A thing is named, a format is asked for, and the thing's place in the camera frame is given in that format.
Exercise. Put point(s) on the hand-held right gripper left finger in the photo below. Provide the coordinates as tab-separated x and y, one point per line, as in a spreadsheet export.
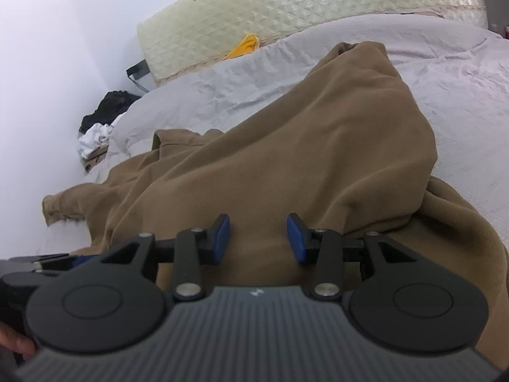
222	238

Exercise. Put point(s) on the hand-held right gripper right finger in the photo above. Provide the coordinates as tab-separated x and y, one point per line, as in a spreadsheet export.
296	238

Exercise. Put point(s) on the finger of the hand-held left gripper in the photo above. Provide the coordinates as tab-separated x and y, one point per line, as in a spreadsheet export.
63	263

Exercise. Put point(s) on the brown hoodie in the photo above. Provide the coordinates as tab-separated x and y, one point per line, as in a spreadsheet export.
318	147

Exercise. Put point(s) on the black clothes pile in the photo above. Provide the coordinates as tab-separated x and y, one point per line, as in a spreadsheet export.
109	105

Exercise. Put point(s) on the person's left hand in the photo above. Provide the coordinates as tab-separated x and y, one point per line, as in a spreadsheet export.
16	340

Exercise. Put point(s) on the brown cardboard box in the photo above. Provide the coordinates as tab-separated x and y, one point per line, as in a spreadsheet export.
95	159

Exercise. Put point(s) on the white crumpled cloth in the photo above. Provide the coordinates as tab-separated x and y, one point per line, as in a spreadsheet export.
97	137

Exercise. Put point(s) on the yellow cloth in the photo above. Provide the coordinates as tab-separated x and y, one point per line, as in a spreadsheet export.
244	47

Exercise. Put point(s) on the bed with grey sheet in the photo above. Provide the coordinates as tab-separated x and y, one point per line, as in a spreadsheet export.
457	87

